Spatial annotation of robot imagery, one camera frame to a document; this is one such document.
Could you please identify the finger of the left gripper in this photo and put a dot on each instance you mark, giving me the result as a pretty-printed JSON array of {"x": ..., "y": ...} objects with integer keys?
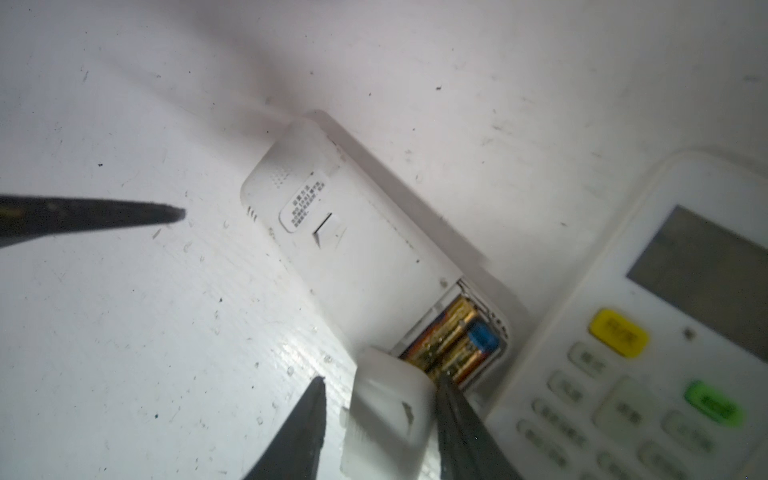
[{"x": 26, "y": 218}]

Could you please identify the white remote control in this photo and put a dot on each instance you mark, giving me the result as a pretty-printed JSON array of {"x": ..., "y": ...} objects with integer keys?
[
  {"x": 380, "y": 263},
  {"x": 653, "y": 364}
]

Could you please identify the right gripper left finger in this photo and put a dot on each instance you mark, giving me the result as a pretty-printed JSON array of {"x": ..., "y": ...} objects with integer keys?
[{"x": 294, "y": 452}]

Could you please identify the gold AAA battery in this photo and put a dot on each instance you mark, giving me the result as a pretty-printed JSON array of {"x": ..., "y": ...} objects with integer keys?
[
  {"x": 467, "y": 354},
  {"x": 441, "y": 334}
]

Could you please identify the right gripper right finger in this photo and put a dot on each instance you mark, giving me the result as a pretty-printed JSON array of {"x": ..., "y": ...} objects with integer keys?
[{"x": 466, "y": 448}]

